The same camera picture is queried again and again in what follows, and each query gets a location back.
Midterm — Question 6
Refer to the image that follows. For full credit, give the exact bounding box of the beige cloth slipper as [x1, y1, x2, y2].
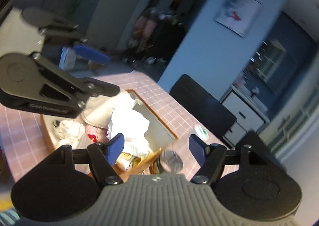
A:
[81, 91, 135, 129]

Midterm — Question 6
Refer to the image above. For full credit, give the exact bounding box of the black dining chair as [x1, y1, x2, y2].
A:
[235, 130, 287, 172]
[169, 74, 237, 140]

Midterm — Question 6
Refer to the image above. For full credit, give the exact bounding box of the orange storage box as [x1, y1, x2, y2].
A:
[39, 88, 179, 176]

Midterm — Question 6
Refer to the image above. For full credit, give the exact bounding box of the white sideboard cabinet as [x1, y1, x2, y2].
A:
[221, 86, 270, 145]

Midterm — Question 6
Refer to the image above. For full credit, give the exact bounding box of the far black dining chair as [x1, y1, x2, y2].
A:
[235, 130, 287, 172]

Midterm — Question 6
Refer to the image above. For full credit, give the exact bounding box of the pink checked tablecloth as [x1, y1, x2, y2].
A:
[0, 71, 240, 183]

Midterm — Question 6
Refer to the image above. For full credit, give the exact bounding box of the clear plastic water bottle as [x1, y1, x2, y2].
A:
[161, 124, 209, 179]

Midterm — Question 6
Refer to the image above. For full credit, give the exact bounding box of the near black dining chair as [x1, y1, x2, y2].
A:
[169, 74, 237, 140]

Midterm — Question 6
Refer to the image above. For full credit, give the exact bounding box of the pink white crochet item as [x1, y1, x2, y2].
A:
[52, 119, 109, 149]

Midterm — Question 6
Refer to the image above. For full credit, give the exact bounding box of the wine glass wall painting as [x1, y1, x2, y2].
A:
[214, 0, 262, 38]

